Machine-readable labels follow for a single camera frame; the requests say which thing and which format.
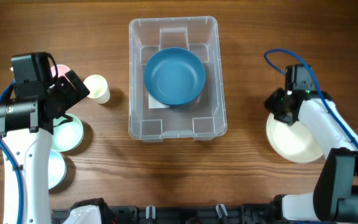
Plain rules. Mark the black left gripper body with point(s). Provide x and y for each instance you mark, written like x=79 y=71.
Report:
x=70 y=90

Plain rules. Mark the cream cup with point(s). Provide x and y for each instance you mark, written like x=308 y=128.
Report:
x=98 y=89

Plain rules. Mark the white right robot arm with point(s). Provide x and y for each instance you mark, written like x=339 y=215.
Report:
x=335 y=196

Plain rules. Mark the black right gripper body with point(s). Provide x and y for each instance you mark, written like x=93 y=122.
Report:
x=276 y=101

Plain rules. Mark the white label in container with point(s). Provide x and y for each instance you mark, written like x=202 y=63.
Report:
x=154 y=104

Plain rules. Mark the clear plastic storage container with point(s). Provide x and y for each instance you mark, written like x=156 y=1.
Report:
x=203 y=118

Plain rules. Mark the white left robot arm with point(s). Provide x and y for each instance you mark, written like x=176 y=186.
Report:
x=28 y=108

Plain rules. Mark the pink cup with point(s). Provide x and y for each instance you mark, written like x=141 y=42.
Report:
x=61 y=70

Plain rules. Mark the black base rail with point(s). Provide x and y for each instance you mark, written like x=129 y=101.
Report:
x=244 y=214

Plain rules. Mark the cream plate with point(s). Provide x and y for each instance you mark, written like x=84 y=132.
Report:
x=294 y=143

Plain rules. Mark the blue plate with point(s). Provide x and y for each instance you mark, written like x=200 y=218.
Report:
x=174 y=76

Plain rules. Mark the light blue bowl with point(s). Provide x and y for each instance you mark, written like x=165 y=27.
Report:
x=57 y=169

